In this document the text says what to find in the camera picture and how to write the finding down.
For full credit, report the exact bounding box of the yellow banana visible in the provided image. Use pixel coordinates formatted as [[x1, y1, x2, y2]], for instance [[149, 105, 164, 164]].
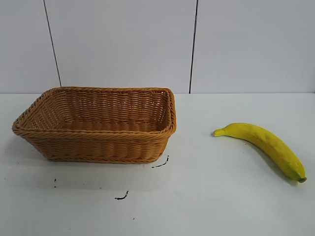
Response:
[[213, 122, 308, 183]]

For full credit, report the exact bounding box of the brown woven wicker basket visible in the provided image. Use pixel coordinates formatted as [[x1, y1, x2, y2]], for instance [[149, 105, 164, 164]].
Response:
[[11, 86, 177, 163]]

